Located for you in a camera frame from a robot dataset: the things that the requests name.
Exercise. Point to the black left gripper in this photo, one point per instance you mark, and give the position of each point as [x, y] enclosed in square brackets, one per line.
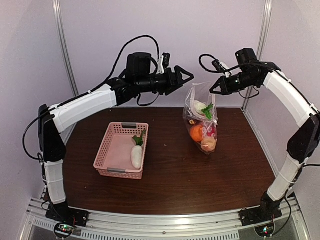
[173, 84]

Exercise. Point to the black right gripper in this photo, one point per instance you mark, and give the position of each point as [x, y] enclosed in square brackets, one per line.
[226, 89]

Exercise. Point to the white radish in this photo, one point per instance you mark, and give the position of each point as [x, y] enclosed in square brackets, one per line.
[137, 151]
[203, 109]

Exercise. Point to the clear zip top bag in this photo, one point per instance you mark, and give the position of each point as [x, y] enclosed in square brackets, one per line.
[200, 92]

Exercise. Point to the red apple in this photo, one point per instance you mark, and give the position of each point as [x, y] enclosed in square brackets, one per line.
[211, 131]

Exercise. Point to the orange tangerine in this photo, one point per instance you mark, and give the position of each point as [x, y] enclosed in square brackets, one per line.
[196, 133]

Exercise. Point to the yellow peach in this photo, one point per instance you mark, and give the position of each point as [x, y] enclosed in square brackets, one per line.
[208, 144]

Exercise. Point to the pink plastic basket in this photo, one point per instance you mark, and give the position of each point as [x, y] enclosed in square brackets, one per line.
[114, 155]

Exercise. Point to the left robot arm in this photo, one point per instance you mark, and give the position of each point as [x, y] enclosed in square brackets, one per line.
[142, 74]

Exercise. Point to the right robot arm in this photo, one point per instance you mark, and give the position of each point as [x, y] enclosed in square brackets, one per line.
[251, 72]

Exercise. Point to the right circuit board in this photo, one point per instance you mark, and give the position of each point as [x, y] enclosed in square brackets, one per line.
[265, 231]

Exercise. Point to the circuit board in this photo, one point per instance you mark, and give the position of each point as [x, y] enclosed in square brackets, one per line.
[265, 231]
[63, 230]

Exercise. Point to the left circuit board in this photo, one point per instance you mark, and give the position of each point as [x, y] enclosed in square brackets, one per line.
[63, 230]

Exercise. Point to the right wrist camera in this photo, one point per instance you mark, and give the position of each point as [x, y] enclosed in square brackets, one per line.
[221, 67]

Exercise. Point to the right side aluminium rail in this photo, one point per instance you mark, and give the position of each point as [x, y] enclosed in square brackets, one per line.
[270, 136]

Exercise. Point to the right rear aluminium post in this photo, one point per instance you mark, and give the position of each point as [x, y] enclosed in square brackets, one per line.
[264, 31]

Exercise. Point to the aluminium post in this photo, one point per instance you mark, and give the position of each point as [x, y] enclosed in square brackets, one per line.
[64, 48]
[264, 31]

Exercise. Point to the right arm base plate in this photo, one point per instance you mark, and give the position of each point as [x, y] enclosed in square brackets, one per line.
[253, 216]

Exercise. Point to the left rear aluminium post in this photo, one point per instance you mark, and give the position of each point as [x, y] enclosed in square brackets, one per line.
[64, 48]

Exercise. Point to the front aluminium frame rail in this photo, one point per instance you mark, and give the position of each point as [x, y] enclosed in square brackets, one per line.
[223, 225]

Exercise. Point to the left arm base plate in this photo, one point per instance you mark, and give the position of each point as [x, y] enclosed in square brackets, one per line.
[71, 216]

